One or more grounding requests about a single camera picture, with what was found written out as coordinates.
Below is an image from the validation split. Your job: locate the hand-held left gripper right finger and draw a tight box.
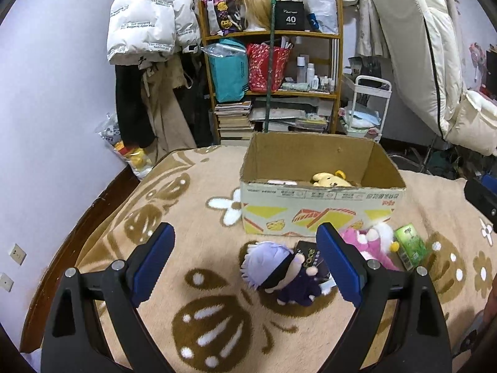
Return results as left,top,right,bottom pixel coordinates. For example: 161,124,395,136
315,223,453,373

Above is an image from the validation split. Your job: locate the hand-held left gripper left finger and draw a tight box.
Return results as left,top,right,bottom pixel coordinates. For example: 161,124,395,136
41,222,176,373

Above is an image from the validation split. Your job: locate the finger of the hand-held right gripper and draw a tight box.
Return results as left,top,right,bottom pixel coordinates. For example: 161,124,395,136
464,179,497,234

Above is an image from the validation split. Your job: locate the pink white fluffy plush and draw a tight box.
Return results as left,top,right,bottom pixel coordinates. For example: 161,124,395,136
340,221,400,273

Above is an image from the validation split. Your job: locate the printed cardboard box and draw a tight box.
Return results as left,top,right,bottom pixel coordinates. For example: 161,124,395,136
239,132,406,238

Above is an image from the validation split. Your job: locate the purple haired plush doll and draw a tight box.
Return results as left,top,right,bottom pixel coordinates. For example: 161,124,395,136
241,241,335,307

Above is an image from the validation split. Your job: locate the black card pack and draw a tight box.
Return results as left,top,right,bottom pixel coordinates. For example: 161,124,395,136
293,241,335,285

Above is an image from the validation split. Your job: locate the dark folding stand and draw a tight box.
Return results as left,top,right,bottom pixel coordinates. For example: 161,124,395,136
388,136,468,179

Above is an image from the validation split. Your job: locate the beige patterned blanket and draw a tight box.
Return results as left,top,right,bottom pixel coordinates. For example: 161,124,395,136
19,145,497,373

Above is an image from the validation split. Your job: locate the green carton box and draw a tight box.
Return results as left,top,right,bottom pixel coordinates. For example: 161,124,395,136
393,223,428,272

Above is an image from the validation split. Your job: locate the white quilt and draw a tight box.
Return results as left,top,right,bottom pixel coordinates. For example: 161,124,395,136
445,89,497,156

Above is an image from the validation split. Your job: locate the yellow bear plush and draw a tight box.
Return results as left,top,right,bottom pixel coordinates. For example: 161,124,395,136
311,170,352,187

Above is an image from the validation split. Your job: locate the plastic bag of toys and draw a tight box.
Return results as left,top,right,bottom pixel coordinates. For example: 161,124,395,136
95,113,156,179

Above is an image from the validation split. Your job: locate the light blue folded cloth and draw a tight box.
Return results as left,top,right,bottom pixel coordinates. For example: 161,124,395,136
345,109,381,129

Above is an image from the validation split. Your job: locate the beige coat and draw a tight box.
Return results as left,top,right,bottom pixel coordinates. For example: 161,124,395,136
140,56,198,164

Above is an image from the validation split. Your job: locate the white trolley cart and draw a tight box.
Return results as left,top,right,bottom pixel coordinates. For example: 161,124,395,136
342,75,392,142

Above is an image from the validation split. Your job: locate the pile of magazines and papers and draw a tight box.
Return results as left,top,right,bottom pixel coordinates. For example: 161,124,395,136
248,99,335,133

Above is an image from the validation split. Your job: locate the black coat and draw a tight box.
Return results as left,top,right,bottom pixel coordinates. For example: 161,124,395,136
114,62,156,148

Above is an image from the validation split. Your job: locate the stack of books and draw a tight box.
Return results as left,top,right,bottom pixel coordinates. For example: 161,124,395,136
215,101,253,142

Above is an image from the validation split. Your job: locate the white folded mattress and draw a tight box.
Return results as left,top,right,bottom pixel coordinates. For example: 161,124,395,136
369,0,472,138

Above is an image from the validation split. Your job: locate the group of white cosmetic bottles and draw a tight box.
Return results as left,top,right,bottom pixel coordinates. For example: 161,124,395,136
287,56,338,92

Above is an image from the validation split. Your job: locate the teal tote bag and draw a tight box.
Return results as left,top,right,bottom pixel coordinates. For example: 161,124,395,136
207,39,249,104

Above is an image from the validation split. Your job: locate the red patterned gift bag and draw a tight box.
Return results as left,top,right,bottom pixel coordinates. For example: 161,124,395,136
246,43,292,93

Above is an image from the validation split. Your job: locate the green pole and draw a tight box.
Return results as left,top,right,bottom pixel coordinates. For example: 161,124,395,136
264,0,280,133

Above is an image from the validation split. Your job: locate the wooden shelf rack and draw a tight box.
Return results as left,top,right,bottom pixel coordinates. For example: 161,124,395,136
198,0,344,146

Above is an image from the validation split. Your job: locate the white puffer jacket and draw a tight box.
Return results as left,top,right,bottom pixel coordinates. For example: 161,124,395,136
107,0,203,65

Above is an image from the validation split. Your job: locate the black cardboard box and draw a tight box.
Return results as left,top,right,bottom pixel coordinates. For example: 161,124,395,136
275,1,309,32

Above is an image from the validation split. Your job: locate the clear plastic bag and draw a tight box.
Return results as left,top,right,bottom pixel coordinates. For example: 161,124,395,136
299,0,338,34

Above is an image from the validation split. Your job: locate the black pink printed bag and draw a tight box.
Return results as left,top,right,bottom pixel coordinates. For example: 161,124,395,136
200,0,247,35

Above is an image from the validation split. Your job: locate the blonde wig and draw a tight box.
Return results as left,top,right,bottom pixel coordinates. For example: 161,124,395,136
237,0,274,31

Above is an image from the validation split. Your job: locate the pink printed wall poster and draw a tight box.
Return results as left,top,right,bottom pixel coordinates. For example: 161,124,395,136
470,41,497,98

